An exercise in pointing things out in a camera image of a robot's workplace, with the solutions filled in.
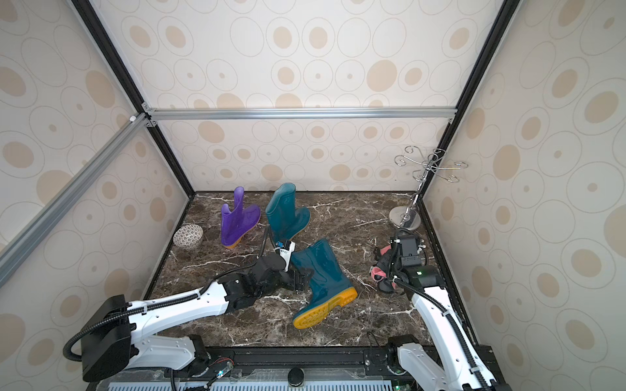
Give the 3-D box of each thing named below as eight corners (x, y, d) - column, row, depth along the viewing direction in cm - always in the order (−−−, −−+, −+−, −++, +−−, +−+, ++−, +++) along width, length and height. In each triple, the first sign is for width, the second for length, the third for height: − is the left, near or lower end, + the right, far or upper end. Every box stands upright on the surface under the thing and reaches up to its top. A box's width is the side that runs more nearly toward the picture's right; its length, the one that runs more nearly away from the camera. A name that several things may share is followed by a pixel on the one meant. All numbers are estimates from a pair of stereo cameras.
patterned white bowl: (176, 249, 102) (170, 242, 98) (184, 231, 107) (178, 224, 103) (201, 249, 102) (196, 242, 98) (207, 231, 107) (202, 224, 103)
